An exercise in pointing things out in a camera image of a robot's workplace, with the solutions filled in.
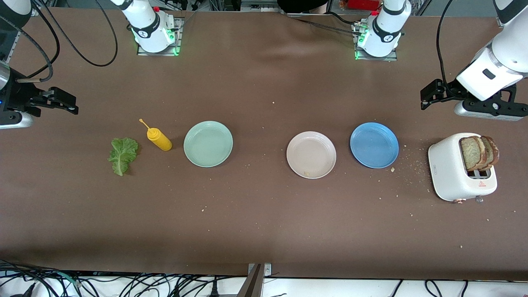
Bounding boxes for brown bread slice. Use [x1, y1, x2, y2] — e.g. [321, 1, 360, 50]
[481, 136, 500, 170]
[459, 136, 488, 172]

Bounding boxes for blue plate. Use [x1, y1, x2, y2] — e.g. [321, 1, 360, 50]
[350, 122, 399, 169]

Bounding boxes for beige plate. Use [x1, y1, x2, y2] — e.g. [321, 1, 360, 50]
[287, 131, 337, 179]

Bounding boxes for pale green plate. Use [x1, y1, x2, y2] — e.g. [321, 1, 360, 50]
[184, 121, 233, 168]

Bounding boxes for white two-slot toaster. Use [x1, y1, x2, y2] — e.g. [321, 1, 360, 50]
[428, 132, 498, 204]

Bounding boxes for green lettuce leaf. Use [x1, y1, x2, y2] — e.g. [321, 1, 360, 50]
[108, 137, 139, 177]

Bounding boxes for yellow mustard squeeze bottle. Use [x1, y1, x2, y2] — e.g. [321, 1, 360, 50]
[139, 119, 173, 152]

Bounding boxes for red box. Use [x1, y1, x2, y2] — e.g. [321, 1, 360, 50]
[340, 0, 381, 11]

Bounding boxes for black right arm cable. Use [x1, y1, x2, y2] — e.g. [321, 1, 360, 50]
[12, 0, 119, 83]

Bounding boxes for curved black table cable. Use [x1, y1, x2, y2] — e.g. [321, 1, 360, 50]
[326, 11, 360, 27]

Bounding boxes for straight black table cable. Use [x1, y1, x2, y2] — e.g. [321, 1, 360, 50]
[294, 17, 364, 35]

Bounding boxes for tangled black floor cables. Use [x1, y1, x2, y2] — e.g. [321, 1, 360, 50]
[0, 259, 248, 297]

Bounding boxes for grey metal mount bracket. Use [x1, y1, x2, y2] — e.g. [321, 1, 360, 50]
[237, 263, 273, 297]

